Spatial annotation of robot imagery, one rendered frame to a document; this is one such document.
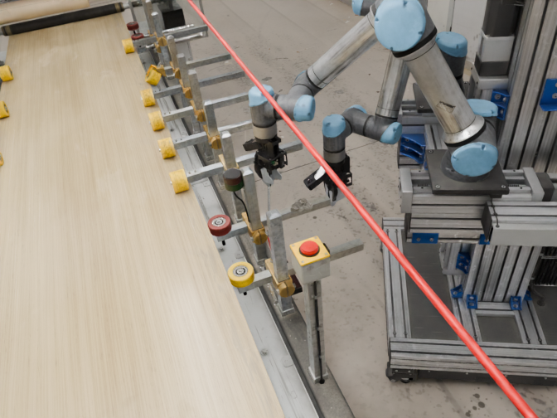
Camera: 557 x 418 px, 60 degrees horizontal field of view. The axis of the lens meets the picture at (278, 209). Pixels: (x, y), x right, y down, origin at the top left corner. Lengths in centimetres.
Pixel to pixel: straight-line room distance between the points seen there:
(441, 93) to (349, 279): 152
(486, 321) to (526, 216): 76
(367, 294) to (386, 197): 79
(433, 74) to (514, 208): 57
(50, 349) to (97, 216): 56
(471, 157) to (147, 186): 117
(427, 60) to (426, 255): 140
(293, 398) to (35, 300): 84
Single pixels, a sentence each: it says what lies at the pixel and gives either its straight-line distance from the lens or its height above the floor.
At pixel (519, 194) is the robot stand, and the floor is 98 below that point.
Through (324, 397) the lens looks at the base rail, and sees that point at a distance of 147.
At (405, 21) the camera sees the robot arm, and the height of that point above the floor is 158.
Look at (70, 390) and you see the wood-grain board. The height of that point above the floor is 90.
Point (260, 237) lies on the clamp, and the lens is 167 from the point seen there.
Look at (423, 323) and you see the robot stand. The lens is 224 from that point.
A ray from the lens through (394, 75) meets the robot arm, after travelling 160.
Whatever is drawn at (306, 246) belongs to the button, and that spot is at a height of 123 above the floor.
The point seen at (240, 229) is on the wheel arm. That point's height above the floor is 86.
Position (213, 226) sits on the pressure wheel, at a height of 91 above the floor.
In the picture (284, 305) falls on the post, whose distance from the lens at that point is 160.
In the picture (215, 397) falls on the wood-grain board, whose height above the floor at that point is 90.
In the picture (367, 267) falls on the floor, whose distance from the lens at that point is 271.
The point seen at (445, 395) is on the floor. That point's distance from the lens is 232.
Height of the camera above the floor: 200
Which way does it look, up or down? 40 degrees down
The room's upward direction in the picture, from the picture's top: 7 degrees counter-clockwise
